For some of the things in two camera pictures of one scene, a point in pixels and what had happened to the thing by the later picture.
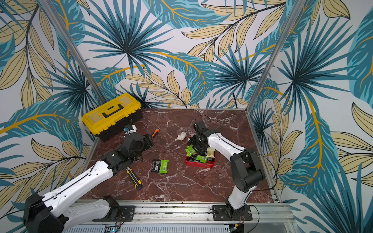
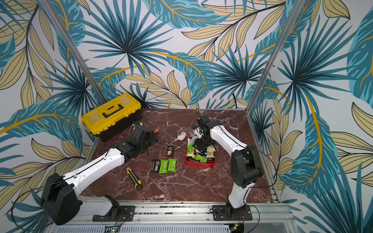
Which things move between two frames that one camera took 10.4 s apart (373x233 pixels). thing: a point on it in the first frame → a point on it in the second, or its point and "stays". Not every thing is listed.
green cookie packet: [190, 150] → [172, 165]
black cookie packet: [156, 163] stays
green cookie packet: [163, 166] stays
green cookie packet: [201, 158] stays
